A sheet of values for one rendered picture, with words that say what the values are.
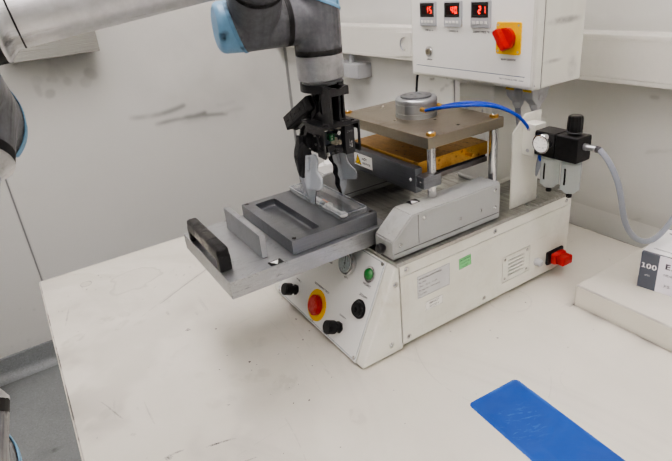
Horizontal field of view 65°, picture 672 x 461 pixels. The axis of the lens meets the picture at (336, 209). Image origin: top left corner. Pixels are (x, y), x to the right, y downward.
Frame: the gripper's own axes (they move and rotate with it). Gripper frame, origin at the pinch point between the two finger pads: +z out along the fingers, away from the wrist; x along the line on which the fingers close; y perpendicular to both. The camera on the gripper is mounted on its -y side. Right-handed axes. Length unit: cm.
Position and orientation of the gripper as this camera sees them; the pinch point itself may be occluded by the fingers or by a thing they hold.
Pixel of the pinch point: (325, 191)
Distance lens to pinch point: 95.9
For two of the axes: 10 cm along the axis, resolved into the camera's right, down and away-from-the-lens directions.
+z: 0.8, 9.1, 4.1
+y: 5.4, 3.1, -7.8
